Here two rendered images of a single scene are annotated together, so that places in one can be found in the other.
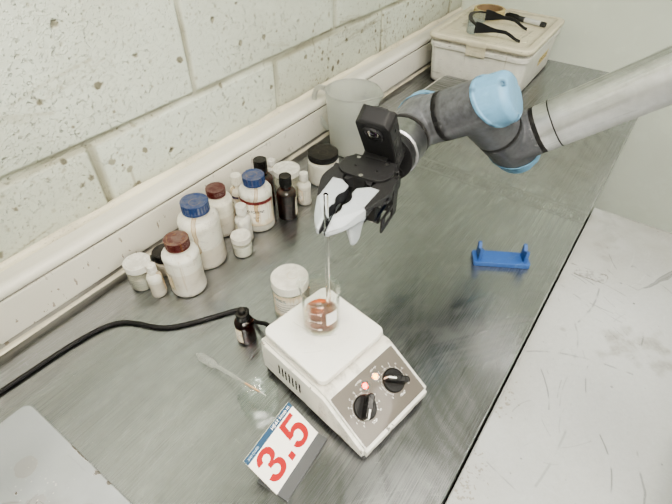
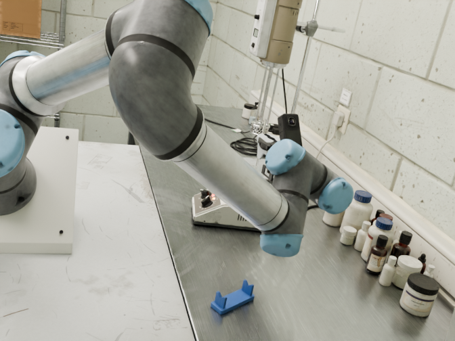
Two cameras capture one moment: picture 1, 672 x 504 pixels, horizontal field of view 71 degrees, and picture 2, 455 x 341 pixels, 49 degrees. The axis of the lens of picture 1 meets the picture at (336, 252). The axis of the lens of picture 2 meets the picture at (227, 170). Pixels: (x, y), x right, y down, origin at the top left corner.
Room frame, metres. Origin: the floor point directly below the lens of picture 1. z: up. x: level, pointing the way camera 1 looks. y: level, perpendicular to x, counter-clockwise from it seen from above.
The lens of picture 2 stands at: (1.09, -1.04, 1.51)
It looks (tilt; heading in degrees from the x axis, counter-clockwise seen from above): 21 degrees down; 126
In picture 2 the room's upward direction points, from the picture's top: 11 degrees clockwise
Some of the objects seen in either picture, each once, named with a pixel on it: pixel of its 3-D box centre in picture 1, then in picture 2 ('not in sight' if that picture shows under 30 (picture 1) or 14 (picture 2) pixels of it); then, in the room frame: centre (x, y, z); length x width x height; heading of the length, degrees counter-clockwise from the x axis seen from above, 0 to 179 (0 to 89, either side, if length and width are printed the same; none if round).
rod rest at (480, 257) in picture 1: (501, 254); (233, 295); (0.63, -0.30, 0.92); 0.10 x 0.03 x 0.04; 84
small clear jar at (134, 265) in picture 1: (140, 272); not in sight; (0.57, 0.34, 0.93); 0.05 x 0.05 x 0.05
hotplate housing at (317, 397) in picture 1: (337, 362); (233, 206); (0.38, 0.00, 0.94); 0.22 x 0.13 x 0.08; 45
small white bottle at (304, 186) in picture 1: (304, 187); (388, 270); (0.81, 0.07, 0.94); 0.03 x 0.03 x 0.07
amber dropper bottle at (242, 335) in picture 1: (244, 323); not in sight; (0.45, 0.14, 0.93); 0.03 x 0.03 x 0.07
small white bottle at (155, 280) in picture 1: (155, 279); not in sight; (0.55, 0.30, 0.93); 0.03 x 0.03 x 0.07
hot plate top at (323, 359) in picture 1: (324, 331); not in sight; (0.40, 0.02, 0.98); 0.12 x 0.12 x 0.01; 45
